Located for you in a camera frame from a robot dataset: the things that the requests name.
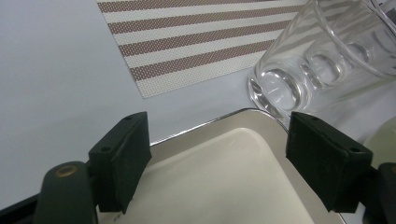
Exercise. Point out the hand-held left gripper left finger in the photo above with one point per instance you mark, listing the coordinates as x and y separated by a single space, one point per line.
121 165

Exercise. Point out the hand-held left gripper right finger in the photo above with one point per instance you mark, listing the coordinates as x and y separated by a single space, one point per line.
327 161

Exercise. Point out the white square plate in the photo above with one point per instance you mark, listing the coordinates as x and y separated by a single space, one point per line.
224 174

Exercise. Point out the green bowl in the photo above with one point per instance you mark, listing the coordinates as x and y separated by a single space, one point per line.
381 140

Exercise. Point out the clear drinking glass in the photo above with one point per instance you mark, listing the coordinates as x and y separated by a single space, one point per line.
274 90
358 52
323 70

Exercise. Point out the striped woven placemat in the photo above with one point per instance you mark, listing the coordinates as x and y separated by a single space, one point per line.
186 40

